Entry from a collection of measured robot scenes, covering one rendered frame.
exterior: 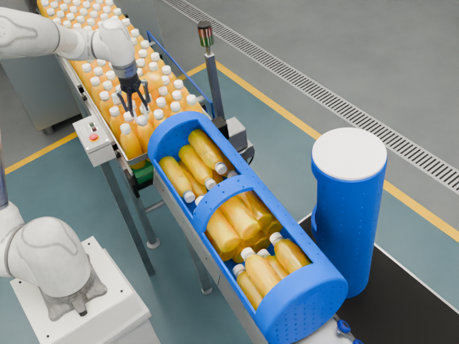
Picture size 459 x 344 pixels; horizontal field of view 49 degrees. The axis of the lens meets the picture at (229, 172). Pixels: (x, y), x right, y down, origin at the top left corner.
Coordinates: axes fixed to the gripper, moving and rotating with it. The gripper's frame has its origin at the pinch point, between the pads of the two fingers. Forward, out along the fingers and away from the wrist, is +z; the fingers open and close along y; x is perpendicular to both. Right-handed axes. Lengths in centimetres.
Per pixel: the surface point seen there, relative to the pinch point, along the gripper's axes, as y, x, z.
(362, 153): 64, -60, 12
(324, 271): 16, -103, -6
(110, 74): -0.3, 38.0, 2.8
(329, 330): 15, -107, 23
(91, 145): -22.8, 0.1, 5.2
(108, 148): -16.8, -1.5, 8.9
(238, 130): 41, -3, 29
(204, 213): -2, -64, -3
